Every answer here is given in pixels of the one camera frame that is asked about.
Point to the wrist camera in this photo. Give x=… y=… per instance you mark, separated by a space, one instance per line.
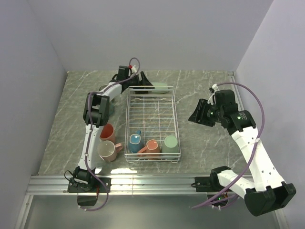
x=213 y=88
x=133 y=68

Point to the blue patterned mug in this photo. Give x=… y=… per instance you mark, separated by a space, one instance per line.
x=135 y=143

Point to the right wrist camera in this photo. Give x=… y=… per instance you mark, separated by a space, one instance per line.
x=213 y=88

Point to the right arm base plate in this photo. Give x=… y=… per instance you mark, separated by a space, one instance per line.
x=205 y=184

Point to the salmon mug white inside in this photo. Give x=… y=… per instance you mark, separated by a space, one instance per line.
x=151 y=150

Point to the steel cup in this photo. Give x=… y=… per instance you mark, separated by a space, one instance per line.
x=102 y=87

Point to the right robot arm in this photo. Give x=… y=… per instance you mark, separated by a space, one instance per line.
x=268 y=191

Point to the pink mug white inside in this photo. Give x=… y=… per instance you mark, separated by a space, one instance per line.
x=108 y=150

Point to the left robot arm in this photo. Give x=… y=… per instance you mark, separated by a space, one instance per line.
x=96 y=115

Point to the light green cup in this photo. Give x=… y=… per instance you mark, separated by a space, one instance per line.
x=159 y=88

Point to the aluminium mounting rail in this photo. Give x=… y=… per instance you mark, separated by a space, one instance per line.
x=122 y=184

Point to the blue mug orange inside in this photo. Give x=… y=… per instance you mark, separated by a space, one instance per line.
x=111 y=108

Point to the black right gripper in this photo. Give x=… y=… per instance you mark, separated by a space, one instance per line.
x=195 y=117

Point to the salmon tumbler cup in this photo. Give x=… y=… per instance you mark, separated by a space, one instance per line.
x=108 y=133

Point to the white wire dish rack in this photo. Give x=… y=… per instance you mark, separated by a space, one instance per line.
x=155 y=115

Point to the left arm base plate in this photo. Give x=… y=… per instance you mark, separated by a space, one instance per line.
x=77 y=187

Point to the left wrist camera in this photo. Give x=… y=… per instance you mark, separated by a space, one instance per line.
x=133 y=68

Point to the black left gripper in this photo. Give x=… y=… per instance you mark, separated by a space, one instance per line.
x=144 y=82

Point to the pale green tumbler cup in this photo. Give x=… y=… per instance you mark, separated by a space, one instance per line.
x=170 y=146

